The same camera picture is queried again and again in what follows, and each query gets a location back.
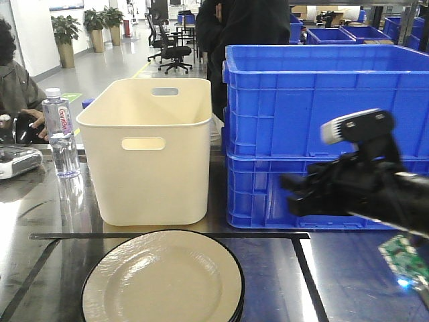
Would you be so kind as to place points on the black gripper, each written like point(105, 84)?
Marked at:
point(329, 188)

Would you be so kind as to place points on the beige plate black rim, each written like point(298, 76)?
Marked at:
point(167, 275)

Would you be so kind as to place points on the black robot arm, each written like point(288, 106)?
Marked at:
point(402, 204)

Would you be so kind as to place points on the green circuit board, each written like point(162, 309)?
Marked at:
point(409, 268)

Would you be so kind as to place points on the lower blue plastic crate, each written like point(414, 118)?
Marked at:
point(257, 201)

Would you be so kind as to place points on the blue plastic crate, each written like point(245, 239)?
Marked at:
point(280, 95)
point(257, 201)

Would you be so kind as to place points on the upper blue plastic crate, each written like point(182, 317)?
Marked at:
point(280, 95)

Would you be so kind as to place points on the background blue crate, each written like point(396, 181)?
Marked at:
point(364, 33)
point(328, 36)

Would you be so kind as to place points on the standing person black clothes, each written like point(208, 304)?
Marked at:
point(240, 22)

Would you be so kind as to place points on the cream plastic bin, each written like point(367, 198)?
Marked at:
point(147, 143)

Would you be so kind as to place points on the black office chair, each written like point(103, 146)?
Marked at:
point(171, 54)

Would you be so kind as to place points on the clear water bottle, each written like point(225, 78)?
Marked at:
point(59, 125)

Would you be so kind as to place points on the potted plant gold pot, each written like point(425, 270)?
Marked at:
point(66, 30)

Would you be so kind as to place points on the black glossy helmet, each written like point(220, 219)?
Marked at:
point(17, 128)

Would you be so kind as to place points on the white grey device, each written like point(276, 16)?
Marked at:
point(16, 160)

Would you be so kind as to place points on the seated person grey jacket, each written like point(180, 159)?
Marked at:
point(19, 92)

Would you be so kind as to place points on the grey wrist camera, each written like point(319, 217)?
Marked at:
point(357, 127)

